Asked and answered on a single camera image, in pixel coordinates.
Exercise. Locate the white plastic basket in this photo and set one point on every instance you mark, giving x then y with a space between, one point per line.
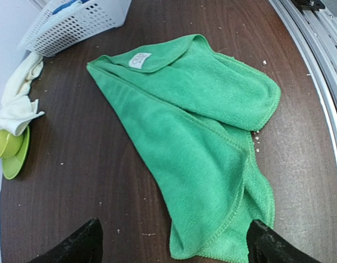
51 33

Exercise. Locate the white cream towel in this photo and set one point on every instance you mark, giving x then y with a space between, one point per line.
17 108

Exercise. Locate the green saucer plate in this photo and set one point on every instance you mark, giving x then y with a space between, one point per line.
11 166

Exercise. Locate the green cup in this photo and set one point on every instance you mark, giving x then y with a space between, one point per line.
9 144

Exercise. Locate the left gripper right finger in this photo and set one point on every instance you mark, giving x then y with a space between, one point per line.
265 245

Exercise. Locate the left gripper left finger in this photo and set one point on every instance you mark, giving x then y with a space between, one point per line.
84 245

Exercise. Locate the rolled dark blue towel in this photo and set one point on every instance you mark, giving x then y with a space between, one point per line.
68 4

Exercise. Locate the aluminium front rail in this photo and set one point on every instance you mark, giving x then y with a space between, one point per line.
314 30

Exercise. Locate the green microfiber towel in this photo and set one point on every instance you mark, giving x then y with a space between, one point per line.
190 113

